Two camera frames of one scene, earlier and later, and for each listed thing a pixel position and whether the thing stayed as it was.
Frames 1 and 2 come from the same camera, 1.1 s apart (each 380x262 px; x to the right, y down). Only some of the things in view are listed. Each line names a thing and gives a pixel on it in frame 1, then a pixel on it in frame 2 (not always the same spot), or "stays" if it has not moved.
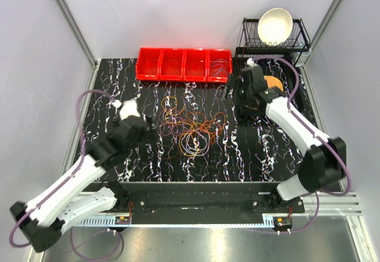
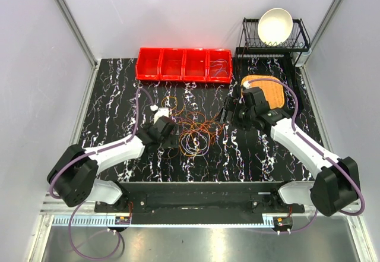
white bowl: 275,26 stays
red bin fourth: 219,65 stays
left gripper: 150,120 → 175,129
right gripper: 238,102 → 230,104
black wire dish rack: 250,41 stays
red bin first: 148,64 stays
